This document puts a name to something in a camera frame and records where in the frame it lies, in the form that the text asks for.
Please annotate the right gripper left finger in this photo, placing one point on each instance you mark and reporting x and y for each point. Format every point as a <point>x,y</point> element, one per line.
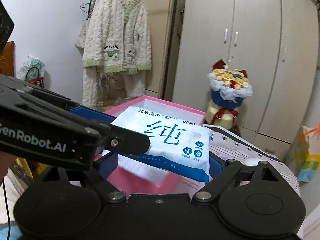
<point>96,186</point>

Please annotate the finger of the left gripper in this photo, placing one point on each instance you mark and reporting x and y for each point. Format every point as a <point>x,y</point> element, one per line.
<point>124,141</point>
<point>91,114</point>

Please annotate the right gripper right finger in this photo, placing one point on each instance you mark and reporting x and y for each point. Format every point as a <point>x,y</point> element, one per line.
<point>222,173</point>

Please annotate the pink cardboard box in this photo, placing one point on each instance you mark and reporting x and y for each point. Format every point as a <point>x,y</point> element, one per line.
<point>162,107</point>

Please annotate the blue wet wipes pack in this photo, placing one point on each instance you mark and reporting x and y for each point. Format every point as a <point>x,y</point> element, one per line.
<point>177,145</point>

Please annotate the person's left hand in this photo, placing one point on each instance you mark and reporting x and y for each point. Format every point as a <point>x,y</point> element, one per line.
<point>5,161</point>

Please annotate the striped table cloth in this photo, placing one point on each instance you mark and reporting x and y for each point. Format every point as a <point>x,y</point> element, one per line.
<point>250,154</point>

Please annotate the plastic bag on floor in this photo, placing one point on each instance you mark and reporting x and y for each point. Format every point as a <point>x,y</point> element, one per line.
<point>32,71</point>

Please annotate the colourful paper gift bag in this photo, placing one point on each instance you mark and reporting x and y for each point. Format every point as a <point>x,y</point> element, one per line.
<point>307,153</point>

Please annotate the flower bouquet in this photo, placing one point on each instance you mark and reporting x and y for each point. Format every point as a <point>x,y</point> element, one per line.
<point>228,88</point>

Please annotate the cream knitted cardigan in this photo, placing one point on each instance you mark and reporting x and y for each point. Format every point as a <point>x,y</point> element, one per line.
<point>116,43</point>

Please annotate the beige wardrobe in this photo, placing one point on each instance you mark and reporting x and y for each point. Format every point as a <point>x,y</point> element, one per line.
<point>274,41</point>

